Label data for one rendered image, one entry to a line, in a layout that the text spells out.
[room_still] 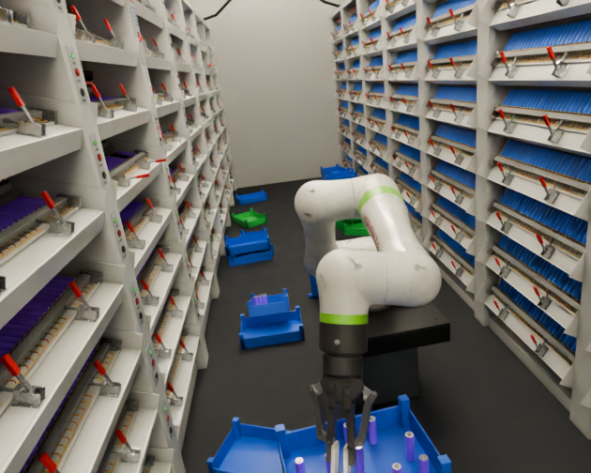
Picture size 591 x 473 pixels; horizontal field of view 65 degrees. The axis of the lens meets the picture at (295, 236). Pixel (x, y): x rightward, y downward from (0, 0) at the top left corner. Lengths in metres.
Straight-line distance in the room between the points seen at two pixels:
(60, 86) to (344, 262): 0.71
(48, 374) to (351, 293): 0.54
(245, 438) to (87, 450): 0.83
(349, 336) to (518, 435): 1.01
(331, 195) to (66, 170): 0.64
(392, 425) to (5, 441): 0.76
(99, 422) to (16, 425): 0.29
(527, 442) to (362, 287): 1.04
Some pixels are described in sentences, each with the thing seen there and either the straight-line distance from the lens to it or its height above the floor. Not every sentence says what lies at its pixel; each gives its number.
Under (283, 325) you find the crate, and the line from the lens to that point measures 2.36.
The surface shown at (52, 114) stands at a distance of 1.14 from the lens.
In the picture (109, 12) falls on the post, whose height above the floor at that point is 1.45.
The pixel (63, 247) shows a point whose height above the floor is 0.93.
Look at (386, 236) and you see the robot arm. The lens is 1.00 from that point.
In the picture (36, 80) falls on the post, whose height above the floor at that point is 1.23.
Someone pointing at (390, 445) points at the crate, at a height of 0.40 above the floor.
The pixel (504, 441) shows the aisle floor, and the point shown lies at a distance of 1.74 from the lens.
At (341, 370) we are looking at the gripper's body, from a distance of 0.87.
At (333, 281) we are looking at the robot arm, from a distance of 0.84.
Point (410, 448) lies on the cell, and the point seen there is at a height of 0.44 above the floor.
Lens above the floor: 1.18
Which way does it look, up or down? 19 degrees down
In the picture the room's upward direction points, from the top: 7 degrees counter-clockwise
